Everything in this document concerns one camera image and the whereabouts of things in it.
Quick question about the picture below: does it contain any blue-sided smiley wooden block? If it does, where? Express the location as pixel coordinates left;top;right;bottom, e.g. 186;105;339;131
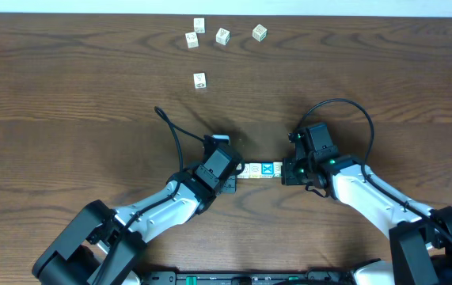
237;163;250;179

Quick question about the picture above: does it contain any yellow-sided wooden block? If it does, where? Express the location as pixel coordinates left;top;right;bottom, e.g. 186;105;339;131
249;163;262;179

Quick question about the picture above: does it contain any wooden block mid table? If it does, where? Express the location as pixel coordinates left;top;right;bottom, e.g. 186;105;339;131
273;161;283;177

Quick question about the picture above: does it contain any blue X wooden block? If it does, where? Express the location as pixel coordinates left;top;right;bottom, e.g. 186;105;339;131
260;162;275;179

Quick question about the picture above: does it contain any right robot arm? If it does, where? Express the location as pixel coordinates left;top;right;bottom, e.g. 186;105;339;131
282;123;452;284

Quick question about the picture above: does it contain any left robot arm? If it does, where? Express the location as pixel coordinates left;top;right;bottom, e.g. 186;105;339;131
32;135;243;284

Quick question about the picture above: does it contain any wooden block soccer ball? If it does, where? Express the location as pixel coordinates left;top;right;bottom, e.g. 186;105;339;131
193;73;207;89

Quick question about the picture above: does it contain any wooden block numeral three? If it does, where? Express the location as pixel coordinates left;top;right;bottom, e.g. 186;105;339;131
215;28;230;45

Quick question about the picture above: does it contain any red-sided wooden block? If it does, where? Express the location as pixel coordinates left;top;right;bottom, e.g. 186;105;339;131
185;32;199;48

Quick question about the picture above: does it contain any green-print wooden block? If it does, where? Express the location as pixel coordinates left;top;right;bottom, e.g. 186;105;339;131
252;24;268;42

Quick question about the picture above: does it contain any top wooden block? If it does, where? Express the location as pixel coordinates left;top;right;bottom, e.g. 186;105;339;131
193;17;206;33

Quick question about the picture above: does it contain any right black cable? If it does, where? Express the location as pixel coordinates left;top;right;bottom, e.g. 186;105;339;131
294;98;452;278

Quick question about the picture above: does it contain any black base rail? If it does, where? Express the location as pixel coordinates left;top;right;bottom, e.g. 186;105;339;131
141;270;355;285

